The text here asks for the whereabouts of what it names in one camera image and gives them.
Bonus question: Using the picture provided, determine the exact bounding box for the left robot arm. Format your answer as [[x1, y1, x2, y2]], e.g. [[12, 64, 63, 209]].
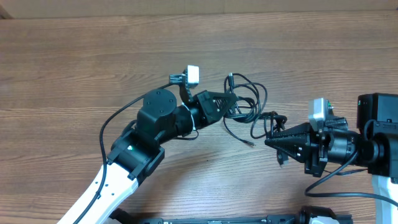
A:
[[59, 89, 238, 223]]

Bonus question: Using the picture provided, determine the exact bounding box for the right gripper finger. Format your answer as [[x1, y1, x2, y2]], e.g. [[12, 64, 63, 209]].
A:
[[274, 146, 308, 164], [264, 123, 312, 149]]

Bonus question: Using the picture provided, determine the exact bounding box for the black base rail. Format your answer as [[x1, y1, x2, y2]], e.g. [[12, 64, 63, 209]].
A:
[[108, 205, 354, 224]]

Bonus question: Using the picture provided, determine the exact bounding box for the thick black USB cable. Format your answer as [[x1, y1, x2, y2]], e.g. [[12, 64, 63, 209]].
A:
[[222, 72, 269, 124]]

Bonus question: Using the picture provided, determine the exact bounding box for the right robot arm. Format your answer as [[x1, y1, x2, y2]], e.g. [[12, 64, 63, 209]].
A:
[[264, 93, 397, 223]]

